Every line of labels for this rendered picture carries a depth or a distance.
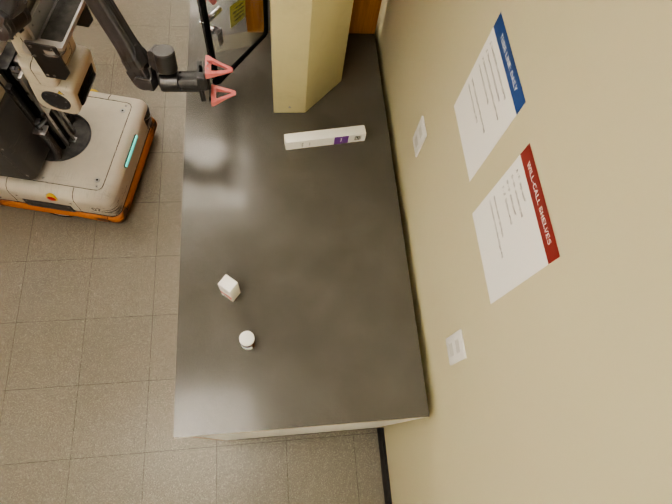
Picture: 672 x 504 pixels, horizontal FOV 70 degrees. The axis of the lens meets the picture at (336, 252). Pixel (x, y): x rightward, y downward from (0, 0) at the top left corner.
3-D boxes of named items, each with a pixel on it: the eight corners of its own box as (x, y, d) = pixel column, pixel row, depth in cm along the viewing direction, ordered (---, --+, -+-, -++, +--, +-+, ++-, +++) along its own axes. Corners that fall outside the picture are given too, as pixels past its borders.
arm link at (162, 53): (149, 70, 143) (135, 87, 138) (140, 33, 134) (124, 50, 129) (187, 79, 142) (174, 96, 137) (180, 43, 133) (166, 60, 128)
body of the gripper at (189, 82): (203, 78, 134) (175, 78, 133) (208, 102, 143) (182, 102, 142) (203, 59, 136) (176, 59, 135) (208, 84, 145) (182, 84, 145)
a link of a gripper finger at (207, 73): (232, 73, 133) (197, 73, 132) (234, 91, 139) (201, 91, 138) (232, 54, 135) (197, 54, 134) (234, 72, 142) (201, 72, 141)
